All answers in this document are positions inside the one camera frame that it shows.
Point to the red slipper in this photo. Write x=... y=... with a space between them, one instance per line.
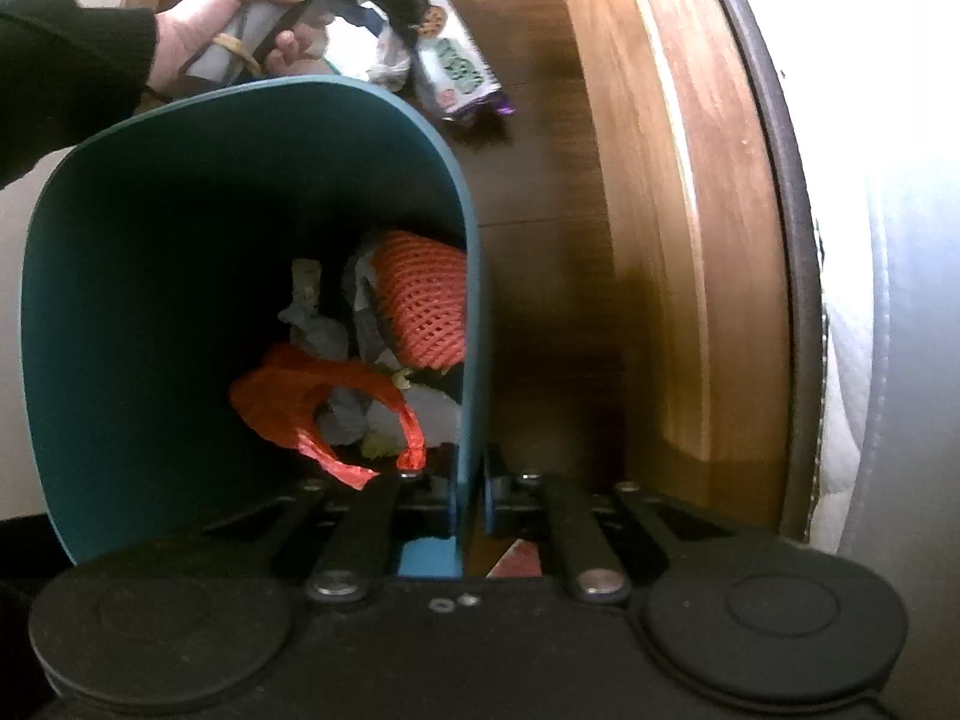
x=520 y=560

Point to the wooden bed frame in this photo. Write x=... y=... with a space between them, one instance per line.
x=714 y=255

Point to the person's left hand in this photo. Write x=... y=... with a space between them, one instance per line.
x=182 y=30

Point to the red plastic bag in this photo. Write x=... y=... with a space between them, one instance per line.
x=280 y=399

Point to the dark teal trash bin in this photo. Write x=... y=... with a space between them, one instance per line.
x=157 y=262

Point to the knotted white plastic bag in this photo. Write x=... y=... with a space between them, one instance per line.
x=361 y=45

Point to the white green snack wrapper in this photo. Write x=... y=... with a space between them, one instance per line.
x=452 y=78

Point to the white lace bed sheet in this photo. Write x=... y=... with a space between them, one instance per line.
x=872 y=89

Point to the red foam fruit net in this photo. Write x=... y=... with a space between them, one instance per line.
x=421 y=292

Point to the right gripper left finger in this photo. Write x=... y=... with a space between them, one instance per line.
x=440 y=488

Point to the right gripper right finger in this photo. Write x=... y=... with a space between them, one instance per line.
x=512 y=501

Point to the black sleeve forearm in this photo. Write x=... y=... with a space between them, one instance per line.
x=68 y=72

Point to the grey paper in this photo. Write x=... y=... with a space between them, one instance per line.
x=351 y=418

